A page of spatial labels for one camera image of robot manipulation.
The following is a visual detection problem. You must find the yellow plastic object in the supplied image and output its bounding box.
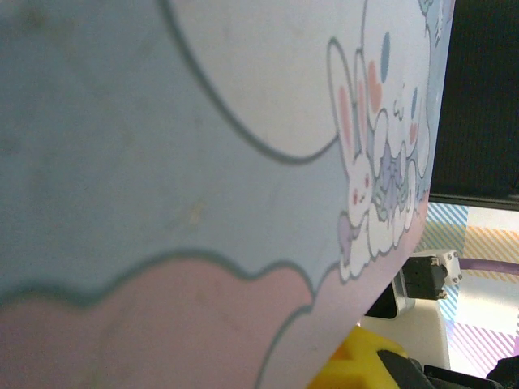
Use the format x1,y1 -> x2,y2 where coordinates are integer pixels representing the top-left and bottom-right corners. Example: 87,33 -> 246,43
306,326 -> 410,389

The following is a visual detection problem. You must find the black briefcase with silver fittings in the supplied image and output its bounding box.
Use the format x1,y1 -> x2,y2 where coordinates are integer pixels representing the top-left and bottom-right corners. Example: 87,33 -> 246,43
428,0 -> 519,212

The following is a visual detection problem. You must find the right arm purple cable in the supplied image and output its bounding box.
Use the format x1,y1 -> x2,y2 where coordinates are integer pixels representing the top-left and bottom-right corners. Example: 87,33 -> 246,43
456,257 -> 519,284

